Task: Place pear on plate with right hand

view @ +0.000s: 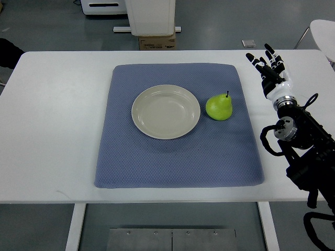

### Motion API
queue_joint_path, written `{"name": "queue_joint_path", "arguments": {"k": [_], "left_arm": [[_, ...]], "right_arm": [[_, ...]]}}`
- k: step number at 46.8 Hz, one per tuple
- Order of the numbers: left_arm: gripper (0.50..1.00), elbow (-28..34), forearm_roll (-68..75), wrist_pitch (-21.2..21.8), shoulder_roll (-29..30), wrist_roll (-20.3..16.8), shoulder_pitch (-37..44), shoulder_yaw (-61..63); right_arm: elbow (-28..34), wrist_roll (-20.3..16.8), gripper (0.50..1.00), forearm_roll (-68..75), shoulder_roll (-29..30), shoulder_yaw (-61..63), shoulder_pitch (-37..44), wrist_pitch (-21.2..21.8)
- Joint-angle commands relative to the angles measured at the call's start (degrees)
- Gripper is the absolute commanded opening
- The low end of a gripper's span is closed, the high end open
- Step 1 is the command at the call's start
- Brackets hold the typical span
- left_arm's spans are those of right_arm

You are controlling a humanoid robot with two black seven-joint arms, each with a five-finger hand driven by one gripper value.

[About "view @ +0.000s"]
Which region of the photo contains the metal base plate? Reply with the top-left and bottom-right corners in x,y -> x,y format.
105,227 -> 268,251

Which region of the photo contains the white round chair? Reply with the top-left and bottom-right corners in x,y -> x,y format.
294,19 -> 335,66

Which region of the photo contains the small grey floor plate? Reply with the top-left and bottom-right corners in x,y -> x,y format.
241,40 -> 256,48

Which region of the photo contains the green pear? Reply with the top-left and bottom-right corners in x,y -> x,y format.
205,91 -> 233,121

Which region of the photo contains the white right table leg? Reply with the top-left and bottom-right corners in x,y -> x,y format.
257,202 -> 280,251

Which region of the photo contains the white table leg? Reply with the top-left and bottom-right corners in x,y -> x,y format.
65,203 -> 86,251
257,202 -> 280,251

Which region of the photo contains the brown cardboard box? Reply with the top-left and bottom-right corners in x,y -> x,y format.
138,33 -> 176,51

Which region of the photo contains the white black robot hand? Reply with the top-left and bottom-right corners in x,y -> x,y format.
246,43 -> 297,111

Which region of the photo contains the blue textured cloth mat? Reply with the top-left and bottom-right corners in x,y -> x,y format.
94,63 -> 264,188

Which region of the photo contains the white left table leg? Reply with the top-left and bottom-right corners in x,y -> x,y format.
65,203 -> 86,251

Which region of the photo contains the white cabinet on stand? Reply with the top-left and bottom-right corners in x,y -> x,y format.
113,0 -> 182,37

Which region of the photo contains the beige round plate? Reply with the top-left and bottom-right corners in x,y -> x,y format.
131,85 -> 200,140

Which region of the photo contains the dark object at left edge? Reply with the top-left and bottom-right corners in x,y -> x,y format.
0,38 -> 25,70

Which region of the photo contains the white appliance with slot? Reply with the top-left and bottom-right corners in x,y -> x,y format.
80,0 -> 127,15

